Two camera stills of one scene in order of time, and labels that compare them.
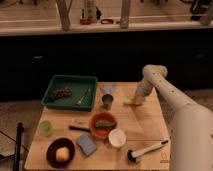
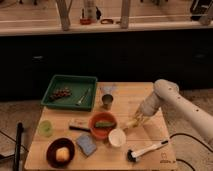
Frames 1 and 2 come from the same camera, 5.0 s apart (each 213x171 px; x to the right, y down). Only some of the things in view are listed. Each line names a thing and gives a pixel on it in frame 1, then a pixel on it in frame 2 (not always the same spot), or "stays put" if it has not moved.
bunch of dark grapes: x=61 y=93 stays put
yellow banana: x=131 y=102 -> x=132 y=122
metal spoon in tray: x=88 y=90 stays put
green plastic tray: x=71 y=93 stays put
